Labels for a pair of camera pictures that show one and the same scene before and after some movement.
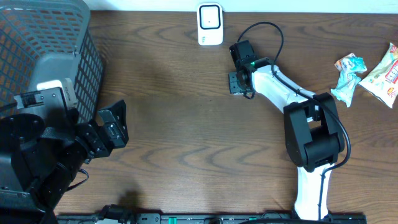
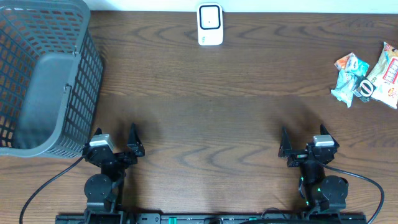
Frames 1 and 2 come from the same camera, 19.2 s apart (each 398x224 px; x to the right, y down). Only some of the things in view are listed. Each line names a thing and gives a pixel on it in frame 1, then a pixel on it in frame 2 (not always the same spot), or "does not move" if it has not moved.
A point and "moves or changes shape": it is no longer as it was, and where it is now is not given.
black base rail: (208, 218) does not move
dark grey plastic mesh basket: (46, 40) does not move
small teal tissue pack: (352, 64) → (346, 76)
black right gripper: (232, 84) → (297, 156)
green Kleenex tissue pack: (346, 84) does not move
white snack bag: (383, 79) moves or changes shape
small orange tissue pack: (342, 64) does not move
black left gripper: (104, 137) → (117, 156)
